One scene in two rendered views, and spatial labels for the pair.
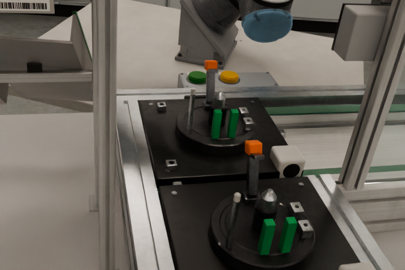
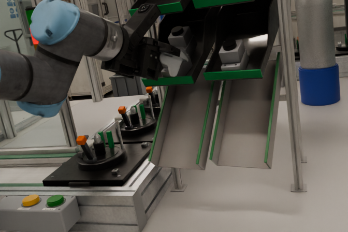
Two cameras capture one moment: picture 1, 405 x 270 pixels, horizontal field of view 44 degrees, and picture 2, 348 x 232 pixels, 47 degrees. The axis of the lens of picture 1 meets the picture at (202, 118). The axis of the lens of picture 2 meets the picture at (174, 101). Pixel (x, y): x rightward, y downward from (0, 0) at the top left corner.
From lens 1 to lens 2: 1.68 m
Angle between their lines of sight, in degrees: 122
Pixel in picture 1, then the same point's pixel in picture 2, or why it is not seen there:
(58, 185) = (198, 198)
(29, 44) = not seen: hidden behind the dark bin
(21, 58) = (201, 90)
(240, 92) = (41, 192)
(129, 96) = (123, 189)
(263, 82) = (11, 199)
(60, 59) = (183, 89)
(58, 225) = (206, 180)
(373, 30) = not seen: hidden behind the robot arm
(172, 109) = (109, 173)
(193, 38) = not seen: outside the picture
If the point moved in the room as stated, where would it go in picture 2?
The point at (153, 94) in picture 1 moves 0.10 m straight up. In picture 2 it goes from (103, 192) to (95, 154)
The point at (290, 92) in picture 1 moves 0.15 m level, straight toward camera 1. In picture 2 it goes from (9, 189) to (58, 167)
